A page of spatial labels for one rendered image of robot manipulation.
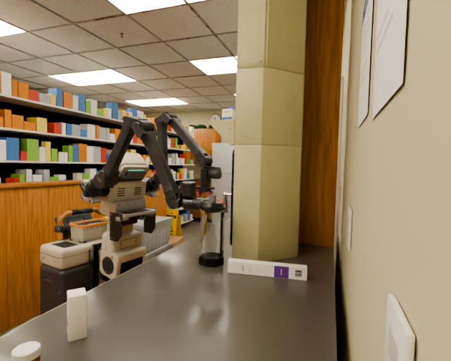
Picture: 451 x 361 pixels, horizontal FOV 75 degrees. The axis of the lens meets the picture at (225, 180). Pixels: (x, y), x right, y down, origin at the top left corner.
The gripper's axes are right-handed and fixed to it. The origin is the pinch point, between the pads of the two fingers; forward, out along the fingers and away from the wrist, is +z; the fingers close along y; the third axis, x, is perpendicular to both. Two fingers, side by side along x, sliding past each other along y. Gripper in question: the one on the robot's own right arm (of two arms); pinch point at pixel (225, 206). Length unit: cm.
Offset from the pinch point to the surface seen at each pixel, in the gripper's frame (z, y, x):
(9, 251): -188, 30, 61
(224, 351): 23, -67, 11
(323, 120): 37, 36, -37
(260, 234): 17.1, -6.7, 8.2
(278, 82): 21, 6, -51
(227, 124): 1.4, -1.1, -35.2
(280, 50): 21, 9, -64
